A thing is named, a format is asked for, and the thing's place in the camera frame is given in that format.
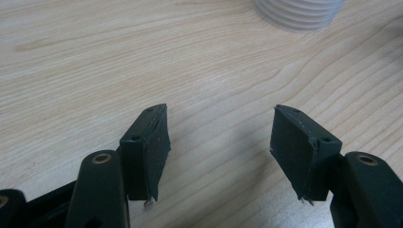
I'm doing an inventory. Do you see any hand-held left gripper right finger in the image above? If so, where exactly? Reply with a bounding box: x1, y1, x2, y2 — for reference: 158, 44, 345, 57
269, 104, 343, 207

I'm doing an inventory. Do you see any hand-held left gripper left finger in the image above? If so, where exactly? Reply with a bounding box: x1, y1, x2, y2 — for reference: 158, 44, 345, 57
119, 103, 172, 210

